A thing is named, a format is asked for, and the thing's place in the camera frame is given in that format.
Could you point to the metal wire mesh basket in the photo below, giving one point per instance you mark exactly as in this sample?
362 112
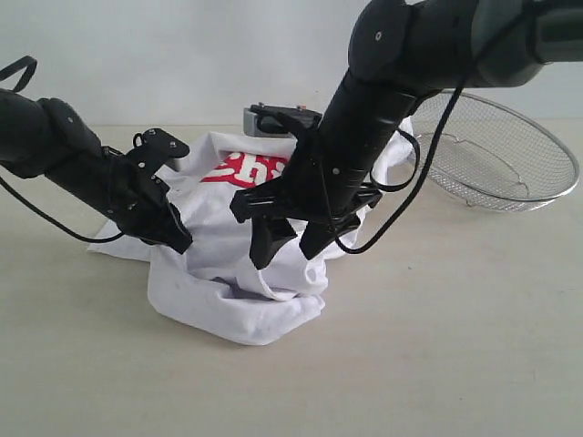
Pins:
496 158

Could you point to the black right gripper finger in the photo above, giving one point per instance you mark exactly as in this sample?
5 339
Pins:
268 236
317 237

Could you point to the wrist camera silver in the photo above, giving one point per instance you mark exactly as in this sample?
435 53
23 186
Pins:
156 148
260 120

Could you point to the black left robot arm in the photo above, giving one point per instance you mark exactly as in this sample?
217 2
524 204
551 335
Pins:
48 138

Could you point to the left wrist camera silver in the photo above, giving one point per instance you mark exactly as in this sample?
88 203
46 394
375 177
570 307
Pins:
156 148

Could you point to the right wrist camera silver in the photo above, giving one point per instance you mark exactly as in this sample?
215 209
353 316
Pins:
260 120

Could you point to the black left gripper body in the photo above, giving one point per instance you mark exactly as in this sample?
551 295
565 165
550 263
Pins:
131 197

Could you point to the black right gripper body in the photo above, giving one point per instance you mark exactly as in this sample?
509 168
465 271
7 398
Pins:
323 183

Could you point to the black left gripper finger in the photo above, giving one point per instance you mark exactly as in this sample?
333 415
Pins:
170 231

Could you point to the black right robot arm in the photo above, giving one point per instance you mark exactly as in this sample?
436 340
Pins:
399 56

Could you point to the white t-shirt red logo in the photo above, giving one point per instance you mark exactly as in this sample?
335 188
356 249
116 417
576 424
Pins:
213 286

